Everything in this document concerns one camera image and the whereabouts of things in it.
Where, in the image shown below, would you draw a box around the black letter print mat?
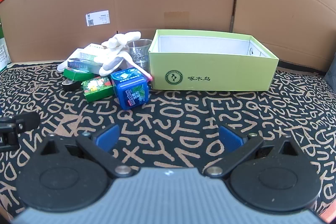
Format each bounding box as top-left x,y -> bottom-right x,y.
0,61 -> 336,224

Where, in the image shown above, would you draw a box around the white green carton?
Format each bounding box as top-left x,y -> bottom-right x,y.
0,38 -> 11,71

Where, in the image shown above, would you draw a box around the green cardboard box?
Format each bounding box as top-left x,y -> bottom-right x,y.
148,29 -> 279,91

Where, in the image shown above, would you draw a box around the white cotton glove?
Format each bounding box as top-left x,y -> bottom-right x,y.
101,31 -> 142,50
94,48 -> 132,77

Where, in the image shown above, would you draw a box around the small green flower print box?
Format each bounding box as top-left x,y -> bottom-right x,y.
82,76 -> 116,103

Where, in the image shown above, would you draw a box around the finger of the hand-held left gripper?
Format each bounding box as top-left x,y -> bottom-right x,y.
0,112 -> 40,149

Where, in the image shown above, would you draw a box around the clear plastic cup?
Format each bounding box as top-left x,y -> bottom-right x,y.
128,39 -> 153,73

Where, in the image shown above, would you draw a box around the dark green flat box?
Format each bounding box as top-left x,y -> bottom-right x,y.
63,68 -> 99,82

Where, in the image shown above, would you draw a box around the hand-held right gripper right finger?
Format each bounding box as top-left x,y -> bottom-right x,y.
203,124 -> 306,179

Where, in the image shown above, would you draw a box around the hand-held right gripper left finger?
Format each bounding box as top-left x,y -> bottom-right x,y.
33,124 -> 133,179

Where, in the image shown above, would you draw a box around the blue grey cloth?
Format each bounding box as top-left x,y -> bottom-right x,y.
324,55 -> 336,91

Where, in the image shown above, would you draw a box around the white green toothpaste box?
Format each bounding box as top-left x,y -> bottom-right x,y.
58,48 -> 101,71

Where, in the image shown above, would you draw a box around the dark blue toothpaste box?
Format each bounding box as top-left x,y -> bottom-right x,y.
67,58 -> 103,74

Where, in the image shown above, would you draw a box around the blue cube candy container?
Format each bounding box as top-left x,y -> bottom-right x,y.
111,68 -> 150,110

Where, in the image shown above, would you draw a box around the white pink toothbrush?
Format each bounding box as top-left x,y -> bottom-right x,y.
122,52 -> 154,82

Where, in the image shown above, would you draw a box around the white shipping label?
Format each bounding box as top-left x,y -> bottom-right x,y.
85,11 -> 110,27

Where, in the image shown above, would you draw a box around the black tape roll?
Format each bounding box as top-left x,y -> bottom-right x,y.
63,79 -> 82,91

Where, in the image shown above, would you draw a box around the small white green box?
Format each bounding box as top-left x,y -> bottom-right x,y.
84,43 -> 109,55

